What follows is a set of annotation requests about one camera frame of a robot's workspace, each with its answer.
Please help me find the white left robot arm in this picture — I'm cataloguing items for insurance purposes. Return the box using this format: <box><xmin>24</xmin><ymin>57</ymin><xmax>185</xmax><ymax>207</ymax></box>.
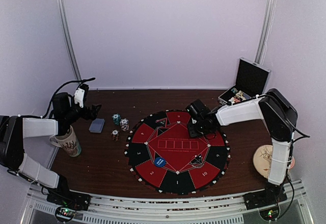
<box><xmin>1</xmin><ymin>87</ymin><xmax>101</xmax><ymax>206</ymax></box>

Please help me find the orange patterned small plate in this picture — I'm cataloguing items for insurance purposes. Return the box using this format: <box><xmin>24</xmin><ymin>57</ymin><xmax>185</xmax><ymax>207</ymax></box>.
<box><xmin>290</xmin><ymin>157</ymin><xmax>295</xmax><ymax>169</ymax></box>

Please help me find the blue small blind button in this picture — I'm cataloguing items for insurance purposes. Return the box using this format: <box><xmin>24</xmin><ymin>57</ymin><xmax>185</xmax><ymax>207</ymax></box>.
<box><xmin>154</xmin><ymin>157</ymin><xmax>166</xmax><ymax>167</ymax></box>

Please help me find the round red black poker mat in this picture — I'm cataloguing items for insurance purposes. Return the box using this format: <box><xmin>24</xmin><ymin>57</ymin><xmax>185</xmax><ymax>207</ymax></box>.
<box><xmin>124</xmin><ymin>110</ymin><xmax>231</xmax><ymax>195</ymax></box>

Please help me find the green poker chip stack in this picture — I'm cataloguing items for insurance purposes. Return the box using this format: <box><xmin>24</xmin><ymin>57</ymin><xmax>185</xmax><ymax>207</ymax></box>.
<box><xmin>112</xmin><ymin>114</ymin><xmax>121</xmax><ymax>125</ymax></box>

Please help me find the right aluminium frame post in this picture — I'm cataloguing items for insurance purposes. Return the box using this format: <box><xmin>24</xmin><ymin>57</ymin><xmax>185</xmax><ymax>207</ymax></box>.
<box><xmin>255</xmin><ymin>0</ymin><xmax>276</xmax><ymax>64</ymax></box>

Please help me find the black triangular all-in marker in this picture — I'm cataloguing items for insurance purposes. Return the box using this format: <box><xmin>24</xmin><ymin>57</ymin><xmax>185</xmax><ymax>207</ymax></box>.
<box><xmin>155</xmin><ymin>118</ymin><xmax>168</xmax><ymax>127</ymax></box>

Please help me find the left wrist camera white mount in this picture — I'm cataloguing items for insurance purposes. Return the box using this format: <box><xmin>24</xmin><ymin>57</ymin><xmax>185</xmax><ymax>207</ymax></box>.
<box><xmin>73</xmin><ymin>83</ymin><xmax>89</xmax><ymax>108</ymax></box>

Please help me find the aluminium frame post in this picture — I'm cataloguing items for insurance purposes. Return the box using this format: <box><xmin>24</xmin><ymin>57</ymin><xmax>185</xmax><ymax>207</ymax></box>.
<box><xmin>57</xmin><ymin>0</ymin><xmax>81</xmax><ymax>80</ymax></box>
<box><xmin>255</xmin><ymin>0</ymin><xmax>276</xmax><ymax>64</ymax></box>

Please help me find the white floral ceramic mug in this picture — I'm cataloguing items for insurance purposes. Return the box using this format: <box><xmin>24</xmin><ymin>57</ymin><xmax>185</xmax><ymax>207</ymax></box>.
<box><xmin>49</xmin><ymin>126</ymin><xmax>82</xmax><ymax>157</ymax></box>

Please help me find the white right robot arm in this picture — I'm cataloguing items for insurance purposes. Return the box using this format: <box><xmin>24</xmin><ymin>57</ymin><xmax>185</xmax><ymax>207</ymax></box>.
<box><xmin>186</xmin><ymin>88</ymin><xmax>298</xmax><ymax>205</ymax></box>

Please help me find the red black poker chip stack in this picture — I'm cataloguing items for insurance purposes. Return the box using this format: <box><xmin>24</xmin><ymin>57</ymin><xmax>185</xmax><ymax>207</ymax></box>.
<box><xmin>111</xmin><ymin>130</ymin><xmax>120</xmax><ymax>142</ymax></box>

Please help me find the blue cream poker chip stack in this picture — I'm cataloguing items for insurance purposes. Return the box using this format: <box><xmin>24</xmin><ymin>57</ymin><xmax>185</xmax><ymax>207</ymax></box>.
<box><xmin>120</xmin><ymin>118</ymin><xmax>129</xmax><ymax>131</ymax></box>

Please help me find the left aluminium frame post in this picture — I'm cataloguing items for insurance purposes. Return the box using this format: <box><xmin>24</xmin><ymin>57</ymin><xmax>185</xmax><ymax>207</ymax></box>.
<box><xmin>57</xmin><ymin>0</ymin><xmax>81</xmax><ymax>80</ymax></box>

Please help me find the clear round dealer button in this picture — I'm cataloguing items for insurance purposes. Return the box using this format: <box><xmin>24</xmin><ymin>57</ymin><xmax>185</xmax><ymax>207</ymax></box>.
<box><xmin>192</xmin><ymin>154</ymin><xmax>205</xmax><ymax>165</ymax></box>

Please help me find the cream floral plate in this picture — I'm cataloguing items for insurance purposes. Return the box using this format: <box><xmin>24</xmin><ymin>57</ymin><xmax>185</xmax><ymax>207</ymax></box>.
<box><xmin>253</xmin><ymin>145</ymin><xmax>273</xmax><ymax>179</ymax></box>

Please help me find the aluminium poker case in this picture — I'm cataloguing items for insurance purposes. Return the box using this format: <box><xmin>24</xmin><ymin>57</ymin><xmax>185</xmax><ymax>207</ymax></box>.
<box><xmin>218</xmin><ymin>58</ymin><xmax>271</xmax><ymax>104</ymax></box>

